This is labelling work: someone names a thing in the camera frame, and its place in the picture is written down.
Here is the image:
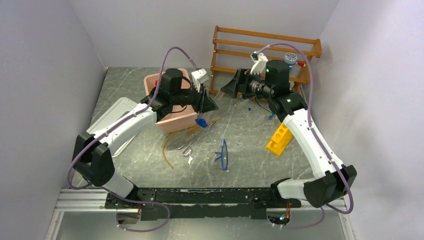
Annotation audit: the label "blue white jar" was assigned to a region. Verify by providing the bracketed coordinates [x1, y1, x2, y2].
[283, 52, 298, 71]

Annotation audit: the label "red capped tube on shelf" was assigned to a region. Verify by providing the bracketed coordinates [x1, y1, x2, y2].
[296, 61, 306, 67]

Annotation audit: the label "yellow test tube rack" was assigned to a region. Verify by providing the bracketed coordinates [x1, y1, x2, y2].
[265, 123, 293, 157]

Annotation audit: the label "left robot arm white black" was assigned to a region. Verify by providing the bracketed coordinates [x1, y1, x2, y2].
[72, 68, 218, 208]

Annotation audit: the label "wooden shelf rack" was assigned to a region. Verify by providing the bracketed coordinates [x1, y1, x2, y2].
[209, 25, 323, 94]

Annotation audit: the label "amber rubber tubing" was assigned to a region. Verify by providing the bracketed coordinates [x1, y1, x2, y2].
[161, 124, 203, 169]

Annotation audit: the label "aluminium frame rail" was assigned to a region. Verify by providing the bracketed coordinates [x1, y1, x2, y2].
[45, 188, 117, 240]

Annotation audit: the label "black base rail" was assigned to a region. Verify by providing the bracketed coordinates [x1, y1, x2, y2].
[104, 187, 302, 221]

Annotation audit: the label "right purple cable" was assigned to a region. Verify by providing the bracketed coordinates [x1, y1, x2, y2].
[256, 43, 355, 231]

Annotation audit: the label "white bin lid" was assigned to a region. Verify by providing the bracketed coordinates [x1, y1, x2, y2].
[86, 96, 140, 157]

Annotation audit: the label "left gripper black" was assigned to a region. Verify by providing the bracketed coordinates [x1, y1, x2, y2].
[170, 81, 218, 114]

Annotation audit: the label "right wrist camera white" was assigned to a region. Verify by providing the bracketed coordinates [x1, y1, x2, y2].
[250, 51, 268, 75]

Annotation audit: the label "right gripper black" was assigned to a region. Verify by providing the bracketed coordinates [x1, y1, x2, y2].
[220, 67, 274, 101]

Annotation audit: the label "small blue caps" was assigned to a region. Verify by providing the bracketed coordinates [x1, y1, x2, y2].
[247, 107, 275, 120]

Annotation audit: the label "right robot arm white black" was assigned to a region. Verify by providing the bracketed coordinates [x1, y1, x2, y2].
[220, 60, 357, 214]

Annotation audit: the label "blue funnel piece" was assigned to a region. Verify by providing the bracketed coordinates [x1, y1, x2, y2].
[195, 117, 209, 129]

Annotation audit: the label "pink plastic bin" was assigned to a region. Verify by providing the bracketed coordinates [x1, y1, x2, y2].
[140, 68, 200, 134]

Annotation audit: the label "blue safety glasses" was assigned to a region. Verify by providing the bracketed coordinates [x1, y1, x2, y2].
[214, 138, 229, 171]

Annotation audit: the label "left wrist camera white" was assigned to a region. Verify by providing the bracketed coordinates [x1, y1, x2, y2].
[191, 68, 210, 93]

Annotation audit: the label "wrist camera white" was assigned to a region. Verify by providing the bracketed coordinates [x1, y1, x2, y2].
[250, 51, 268, 75]
[191, 68, 210, 93]

